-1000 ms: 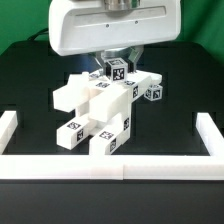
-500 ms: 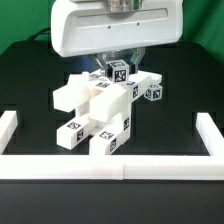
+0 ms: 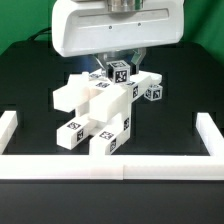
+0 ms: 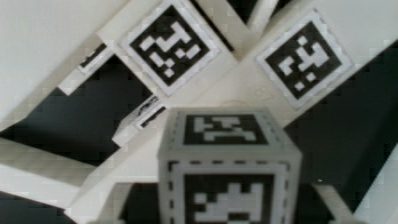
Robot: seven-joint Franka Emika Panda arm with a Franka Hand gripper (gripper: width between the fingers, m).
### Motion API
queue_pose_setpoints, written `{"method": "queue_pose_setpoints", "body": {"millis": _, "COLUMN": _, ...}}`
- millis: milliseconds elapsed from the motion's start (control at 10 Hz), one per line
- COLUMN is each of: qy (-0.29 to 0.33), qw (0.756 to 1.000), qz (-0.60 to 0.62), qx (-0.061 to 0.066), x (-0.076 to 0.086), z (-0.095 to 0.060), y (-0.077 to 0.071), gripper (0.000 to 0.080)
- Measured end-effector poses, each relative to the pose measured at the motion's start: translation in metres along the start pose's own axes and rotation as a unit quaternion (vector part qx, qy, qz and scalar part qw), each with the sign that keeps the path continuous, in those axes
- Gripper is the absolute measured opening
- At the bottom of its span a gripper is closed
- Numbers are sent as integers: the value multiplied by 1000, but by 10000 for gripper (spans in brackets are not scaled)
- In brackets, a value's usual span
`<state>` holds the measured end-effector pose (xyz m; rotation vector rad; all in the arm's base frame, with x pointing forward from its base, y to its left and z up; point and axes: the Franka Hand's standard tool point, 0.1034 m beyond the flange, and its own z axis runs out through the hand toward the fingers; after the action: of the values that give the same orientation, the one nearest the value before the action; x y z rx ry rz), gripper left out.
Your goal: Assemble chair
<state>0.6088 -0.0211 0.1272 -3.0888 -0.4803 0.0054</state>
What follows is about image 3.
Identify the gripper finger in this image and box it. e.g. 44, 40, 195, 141
95, 53, 109, 78
131, 48, 146, 75

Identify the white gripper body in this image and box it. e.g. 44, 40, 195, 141
52, 0, 184, 57

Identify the white tagged cube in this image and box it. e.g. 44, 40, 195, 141
108, 60, 130, 84
144, 85, 163, 101

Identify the white chair back part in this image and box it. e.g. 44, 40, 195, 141
53, 70, 162, 122

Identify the white chair seat part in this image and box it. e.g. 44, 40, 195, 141
89, 105, 131, 145

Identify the white chair side bar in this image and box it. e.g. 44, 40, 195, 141
0, 111, 18, 155

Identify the white U-shaped fence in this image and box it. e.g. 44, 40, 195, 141
0, 113, 224, 180

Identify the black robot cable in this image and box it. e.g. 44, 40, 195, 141
27, 26, 54, 42

